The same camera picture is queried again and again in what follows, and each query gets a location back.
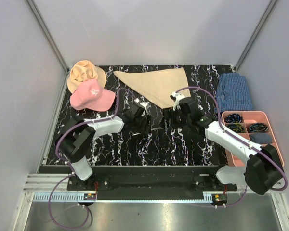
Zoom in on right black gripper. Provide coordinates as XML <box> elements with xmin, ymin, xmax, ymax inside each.
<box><xmin>158</xmin><ymin>107</ymin><xmax>191</xmax><ymax>131</ymax></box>

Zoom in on beige cloth napkin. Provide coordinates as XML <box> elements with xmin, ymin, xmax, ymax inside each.
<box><xmin>114</xmin><ymin>68</ymin><xmax>188</xmax><ymax>109</ymax></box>

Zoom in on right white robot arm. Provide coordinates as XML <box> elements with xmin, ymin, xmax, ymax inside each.
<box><xmin>160</xmin><ymin>93</ymin><xmax>285</xmax><ymax>195</ymax></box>

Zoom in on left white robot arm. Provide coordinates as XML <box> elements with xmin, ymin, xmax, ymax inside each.
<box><xmin>55</xmin><ymin>100</ymin><xmax>151</xmax><ymax>191</ymax></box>

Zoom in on pink baseball cap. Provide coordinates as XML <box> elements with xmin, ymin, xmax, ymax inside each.
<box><xmin>70</xmin><ymin>79</ymin><xmax>116</xmax><ymax>112</ymax></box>

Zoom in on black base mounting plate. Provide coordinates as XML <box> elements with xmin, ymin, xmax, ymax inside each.
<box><xmin>67</xmin><ymin>166</ymin><xmax>237</xmax><ymax>192</ymax></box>

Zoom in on beige bucket hat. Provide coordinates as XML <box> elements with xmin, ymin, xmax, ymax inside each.
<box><xmin>67</xmin><ymin>60</ymin><xmax>107</xmax><ymax>93</ymax></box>

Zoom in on blue checkered folded cloth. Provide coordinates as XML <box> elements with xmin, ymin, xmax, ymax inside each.
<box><xmin>216</xmin><ymin>73</ymin><xmax>253</xmax><ymax>113</ymax></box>

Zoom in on pink divided organizer tray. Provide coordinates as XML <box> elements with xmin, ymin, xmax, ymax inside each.
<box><xmin>222</xmin><ymin>111</ymin><xmax>284</xmax><ymax>165</ymax></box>

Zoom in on teal patterned rolled sock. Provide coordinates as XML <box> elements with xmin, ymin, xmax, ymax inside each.
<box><xmin>248</xmin><ymin>123</ymin><xmax>269</xmax><ymax>133</ymax></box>

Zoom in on grey blue rolled sock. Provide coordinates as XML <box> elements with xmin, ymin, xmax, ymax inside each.
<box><xmin>250</xmin><ymin>133</ymin><xmax>272</xmax><ymax>144</ymax></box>

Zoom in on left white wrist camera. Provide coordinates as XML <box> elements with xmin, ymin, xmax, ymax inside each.
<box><xmin>134</xmin><ymin>98</ymin><xmax>149</xmax><ymax>111</ymax></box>

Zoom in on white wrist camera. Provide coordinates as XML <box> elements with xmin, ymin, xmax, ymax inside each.
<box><xmin>134</xmin><ymin>98</ymin><xmax>149</xmax><ymax>111</ymax></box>
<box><xmin>170</xmin><ymin>92</ymin><xmax>185</xmax><ymax>111</ymax></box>

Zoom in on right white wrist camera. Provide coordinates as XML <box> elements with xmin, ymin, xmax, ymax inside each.
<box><xmin>170</xmin><ymin>92</ymin><xmax>185</xmax><ymax>111</ymax></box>

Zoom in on slotted aluminium rail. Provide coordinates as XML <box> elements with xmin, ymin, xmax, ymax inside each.
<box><xmin>23</xmin><ymin>174</ymin><xmax>285</xmax><ymax>203</ymax></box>

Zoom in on aluminium frame post left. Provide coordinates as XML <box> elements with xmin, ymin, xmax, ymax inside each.
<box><xmin>25</xmin><ymin>0</ymin><xmax>69</xmax><ymax>74</ymax></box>

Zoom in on aluminium frame post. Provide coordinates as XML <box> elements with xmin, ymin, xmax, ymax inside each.
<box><xmin>233</xmin><ymin>0</ymin><xmax>279</xmax><ymax>72</ymax></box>
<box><xmin>25</xmin><ymin>0</ymin><xmax>69</xmax><ymax>74</ymax></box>

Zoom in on aluminium frame post right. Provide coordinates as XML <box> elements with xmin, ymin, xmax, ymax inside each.
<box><xmin>233</xmin><ymin>0</ymin><xmax>279</xmax><ymax>72</ymax></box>

